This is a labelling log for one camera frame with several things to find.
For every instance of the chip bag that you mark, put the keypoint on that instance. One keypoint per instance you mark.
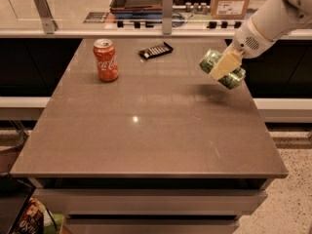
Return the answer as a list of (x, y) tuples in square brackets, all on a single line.
[(32, 219)]

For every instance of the green soda can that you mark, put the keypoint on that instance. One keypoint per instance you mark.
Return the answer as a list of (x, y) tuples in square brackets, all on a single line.
[(231, 80)]

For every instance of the lower grey drawer front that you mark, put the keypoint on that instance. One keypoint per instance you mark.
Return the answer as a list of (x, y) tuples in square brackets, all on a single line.
[(151, 226)]

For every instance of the grey drawer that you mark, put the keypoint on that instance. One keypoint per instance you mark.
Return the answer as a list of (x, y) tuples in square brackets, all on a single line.
[(151, 226), (151, 201)]

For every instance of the left metal glass bracket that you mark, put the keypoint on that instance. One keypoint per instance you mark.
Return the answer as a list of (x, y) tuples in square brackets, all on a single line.
[(49, 24)]

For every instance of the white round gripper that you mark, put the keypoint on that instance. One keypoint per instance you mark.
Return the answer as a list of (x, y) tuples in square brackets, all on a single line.
[(246, 40)]

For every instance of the middle metal glass bracket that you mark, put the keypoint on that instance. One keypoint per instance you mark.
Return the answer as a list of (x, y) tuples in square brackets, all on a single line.
[(167, 14)]

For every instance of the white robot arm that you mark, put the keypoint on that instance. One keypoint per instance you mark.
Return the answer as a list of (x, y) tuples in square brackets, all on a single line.
[(273, 20)]

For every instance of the black bin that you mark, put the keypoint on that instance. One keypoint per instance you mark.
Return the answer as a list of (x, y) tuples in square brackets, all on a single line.
[(14, 195)]

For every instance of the red cola can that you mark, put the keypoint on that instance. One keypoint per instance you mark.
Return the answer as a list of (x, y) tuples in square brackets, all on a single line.
[(106, 60)]

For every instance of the cardboard box with label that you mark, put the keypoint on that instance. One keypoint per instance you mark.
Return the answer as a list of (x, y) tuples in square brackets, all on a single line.
[(229, 9)]

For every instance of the metal glass bracket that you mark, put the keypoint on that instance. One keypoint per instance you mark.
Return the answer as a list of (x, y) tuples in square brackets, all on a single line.
[(167, 14), (49, 24)]

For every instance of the upper grey drawer front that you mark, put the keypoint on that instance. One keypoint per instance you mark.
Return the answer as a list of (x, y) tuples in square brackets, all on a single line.
[(151, 201)]

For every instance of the black snack bar wrapper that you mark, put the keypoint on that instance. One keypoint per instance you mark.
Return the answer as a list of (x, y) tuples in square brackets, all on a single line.
[(156, 51)]

